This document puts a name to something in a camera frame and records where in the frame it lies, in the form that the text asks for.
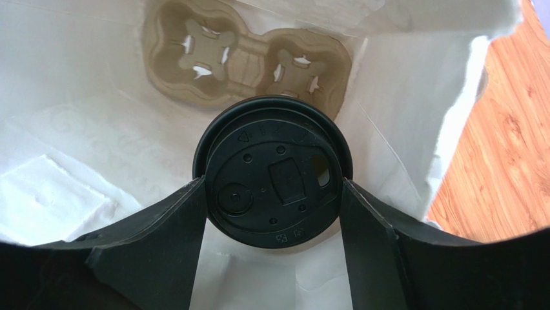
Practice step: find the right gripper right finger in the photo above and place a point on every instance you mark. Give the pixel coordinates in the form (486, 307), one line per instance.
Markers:
(397, 262)

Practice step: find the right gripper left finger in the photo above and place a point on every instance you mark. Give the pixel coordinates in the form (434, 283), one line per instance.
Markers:
(145, 261)

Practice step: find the white paper takeout bag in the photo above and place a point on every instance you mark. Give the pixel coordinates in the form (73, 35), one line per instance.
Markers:
(87, 140)

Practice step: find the black plastic cup lid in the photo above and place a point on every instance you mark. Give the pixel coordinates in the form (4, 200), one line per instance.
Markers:
(274, 169)

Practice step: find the cardboard cup carrier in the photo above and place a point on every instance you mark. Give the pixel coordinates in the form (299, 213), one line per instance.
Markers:
(202, 52)

